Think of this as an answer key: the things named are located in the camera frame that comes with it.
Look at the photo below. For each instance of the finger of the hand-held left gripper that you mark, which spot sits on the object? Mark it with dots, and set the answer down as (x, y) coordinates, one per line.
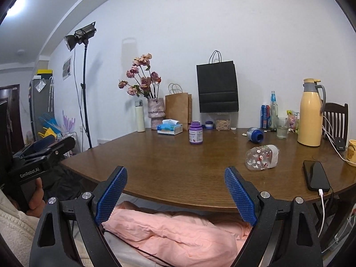
(46, 141)
(62, 146)

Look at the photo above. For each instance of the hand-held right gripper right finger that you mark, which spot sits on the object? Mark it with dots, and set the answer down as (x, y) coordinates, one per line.
(240, 197)

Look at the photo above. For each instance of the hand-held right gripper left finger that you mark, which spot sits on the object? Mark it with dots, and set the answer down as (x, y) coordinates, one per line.
(111, 197)

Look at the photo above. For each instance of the clear plastic bottle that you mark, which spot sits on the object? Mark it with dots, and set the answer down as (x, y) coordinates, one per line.
(261, 158)

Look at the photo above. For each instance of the person's left forearm white sleeve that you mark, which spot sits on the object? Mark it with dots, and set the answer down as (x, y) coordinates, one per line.
(15, 228)

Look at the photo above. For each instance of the person's left hand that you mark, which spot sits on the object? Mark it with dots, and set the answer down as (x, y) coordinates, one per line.
(36, 196)

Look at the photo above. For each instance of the blue and yellow hangers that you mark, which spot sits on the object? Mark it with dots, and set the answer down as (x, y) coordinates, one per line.
(48, 126)

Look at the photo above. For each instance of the purple hanger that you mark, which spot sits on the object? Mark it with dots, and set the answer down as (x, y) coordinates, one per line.
(68, 122)

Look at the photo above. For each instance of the dark cloth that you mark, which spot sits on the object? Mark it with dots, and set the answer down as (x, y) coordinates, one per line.
(65, 182)

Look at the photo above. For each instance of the grey refrigerator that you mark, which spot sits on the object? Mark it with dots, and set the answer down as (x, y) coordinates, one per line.
(41, 103)

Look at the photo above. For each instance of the dark wooden door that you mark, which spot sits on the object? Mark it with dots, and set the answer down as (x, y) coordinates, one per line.
(12, 111)

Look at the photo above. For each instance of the blue lidded jar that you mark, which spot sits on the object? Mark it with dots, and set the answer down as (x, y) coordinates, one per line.
(254, 135)

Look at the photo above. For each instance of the yellow box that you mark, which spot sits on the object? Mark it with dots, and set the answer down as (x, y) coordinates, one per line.
(44, 72)

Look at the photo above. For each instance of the pink blanket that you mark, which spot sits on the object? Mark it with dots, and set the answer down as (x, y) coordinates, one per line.
(172, 233)

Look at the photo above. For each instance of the purple pill bottle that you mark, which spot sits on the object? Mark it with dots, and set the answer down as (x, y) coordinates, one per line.
(195, 135)

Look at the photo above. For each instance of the clear snack container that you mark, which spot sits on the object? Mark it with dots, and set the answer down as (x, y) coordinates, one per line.
(222, 122)

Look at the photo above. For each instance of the small white jar blue lid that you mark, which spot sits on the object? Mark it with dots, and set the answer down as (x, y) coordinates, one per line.
(209, 125)

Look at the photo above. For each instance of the drinking glass with water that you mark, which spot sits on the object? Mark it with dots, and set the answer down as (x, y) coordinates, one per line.
(282, 130)

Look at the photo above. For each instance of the black smartphone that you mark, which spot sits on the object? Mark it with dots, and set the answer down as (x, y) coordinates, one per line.
(316, 175)

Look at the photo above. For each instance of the blue drink can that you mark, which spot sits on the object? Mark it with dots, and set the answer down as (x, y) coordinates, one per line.
(264, 118)

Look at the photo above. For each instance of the white thermos bottle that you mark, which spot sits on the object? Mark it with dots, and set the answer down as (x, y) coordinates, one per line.
(140, 116)

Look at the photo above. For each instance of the blue tissue box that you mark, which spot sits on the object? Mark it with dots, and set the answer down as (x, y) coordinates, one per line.
(169, 129)

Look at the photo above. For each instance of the clear glass bottle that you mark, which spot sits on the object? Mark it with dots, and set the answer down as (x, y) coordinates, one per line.
(273, 114)

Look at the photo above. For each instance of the colourful snack bags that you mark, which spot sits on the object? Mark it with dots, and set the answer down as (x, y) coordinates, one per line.
(292, 121)

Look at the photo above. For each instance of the pink mottled vase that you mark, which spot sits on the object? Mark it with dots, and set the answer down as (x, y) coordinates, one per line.
(155, 114)

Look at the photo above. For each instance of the dried pink flowers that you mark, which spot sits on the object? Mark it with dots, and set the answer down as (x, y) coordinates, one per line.
(143, 82)

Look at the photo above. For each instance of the yellow thermos jug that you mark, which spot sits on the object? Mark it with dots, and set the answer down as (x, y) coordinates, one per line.
(309, 116)

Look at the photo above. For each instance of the brown paper bag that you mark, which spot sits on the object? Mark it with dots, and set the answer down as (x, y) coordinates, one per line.
(178, 108)

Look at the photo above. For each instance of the black power bank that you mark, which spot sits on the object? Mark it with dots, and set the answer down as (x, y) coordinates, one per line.
(340, 144)

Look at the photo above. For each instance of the black paper bag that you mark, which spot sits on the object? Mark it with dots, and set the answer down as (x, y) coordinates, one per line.
(218, 86)

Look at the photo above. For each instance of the black studio light on stand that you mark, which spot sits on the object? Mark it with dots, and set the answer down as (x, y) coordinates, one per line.
(83, 32)

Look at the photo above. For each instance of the yellow mug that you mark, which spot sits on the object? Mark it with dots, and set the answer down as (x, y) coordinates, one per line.
(351, 153)

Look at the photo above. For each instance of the dark wooden chair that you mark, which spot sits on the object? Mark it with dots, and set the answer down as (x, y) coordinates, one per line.
(338, 122)

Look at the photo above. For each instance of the wall picture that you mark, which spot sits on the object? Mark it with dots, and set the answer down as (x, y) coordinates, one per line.
(67, 68)

